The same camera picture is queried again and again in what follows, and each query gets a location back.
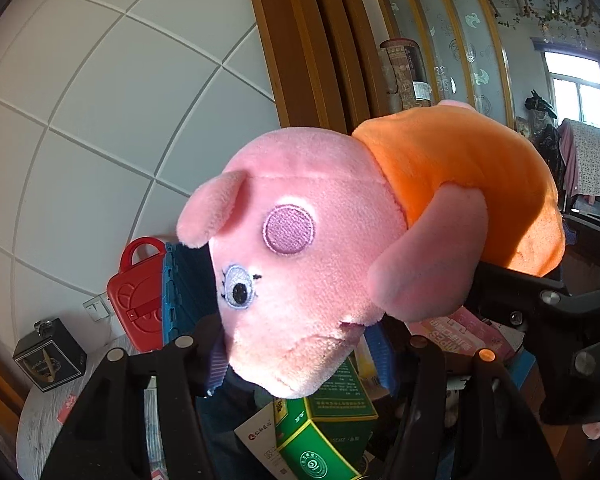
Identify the grey wood-grain desktop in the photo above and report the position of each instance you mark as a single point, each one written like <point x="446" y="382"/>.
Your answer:
<point x="40" y="435"/>

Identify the hanging vine decoration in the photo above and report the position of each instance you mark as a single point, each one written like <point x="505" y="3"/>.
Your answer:
<point x="545" y="5"/>

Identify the person's right hand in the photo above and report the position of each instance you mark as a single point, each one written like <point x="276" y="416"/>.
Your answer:
<point x="597" y="430"/>

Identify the white green booklet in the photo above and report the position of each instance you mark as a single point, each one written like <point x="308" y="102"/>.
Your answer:
<point x="252" y="435"/>

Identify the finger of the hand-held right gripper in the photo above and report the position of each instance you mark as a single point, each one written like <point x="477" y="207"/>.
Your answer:
<point x="510" y="285"/>
<point x="595" y="223"/>

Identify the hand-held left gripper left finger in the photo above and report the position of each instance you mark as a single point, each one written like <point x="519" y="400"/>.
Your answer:
<point x="214" y="365"/>

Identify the green carton with yellow border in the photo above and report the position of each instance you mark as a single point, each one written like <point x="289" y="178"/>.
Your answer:
<point x="325" y="410"/>

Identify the red toy case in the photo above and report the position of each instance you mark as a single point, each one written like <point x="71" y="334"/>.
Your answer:
<point x="135" y="310"/>

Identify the frosted glass wooden partition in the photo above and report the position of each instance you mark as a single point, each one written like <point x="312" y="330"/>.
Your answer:
<point x="455" y="50"/>

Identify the wooden door frame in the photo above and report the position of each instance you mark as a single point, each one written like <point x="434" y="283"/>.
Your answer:
<point x="300" y="45"/>

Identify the floral cloth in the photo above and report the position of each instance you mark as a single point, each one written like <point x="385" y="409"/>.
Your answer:
<point x="595" y="160"/>

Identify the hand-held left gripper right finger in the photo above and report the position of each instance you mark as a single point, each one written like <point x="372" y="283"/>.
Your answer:
<point x="385" y="360"/>

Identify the blue plastic crate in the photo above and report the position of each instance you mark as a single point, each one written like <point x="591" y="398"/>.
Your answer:
<point x="180" y="285"/>

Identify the black plastic bag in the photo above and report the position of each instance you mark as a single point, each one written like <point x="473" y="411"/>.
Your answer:
<point x="547" y="145"/>

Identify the bright window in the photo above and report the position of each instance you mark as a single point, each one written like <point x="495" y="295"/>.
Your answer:
<point x="575" y="90"/>

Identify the pink garment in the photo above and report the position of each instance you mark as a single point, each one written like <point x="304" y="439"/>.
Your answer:
<point x="569" y="160"/>

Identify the rolled patterned carpet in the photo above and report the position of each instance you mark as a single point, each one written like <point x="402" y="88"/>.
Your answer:
<point x="405" y="75"/>

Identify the black gift box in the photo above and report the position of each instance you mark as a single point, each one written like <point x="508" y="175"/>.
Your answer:
<point x="47" y="365"/>

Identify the pink wipes packet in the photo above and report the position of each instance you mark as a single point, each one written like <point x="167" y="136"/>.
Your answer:
<point x="460" y="335"/>

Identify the small red card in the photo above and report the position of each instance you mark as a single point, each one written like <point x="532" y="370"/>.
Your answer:
<point x="69" y="405"/>

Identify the pink pig plush toy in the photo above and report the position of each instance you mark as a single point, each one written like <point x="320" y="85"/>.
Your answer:
<point x="305" y="285"/>

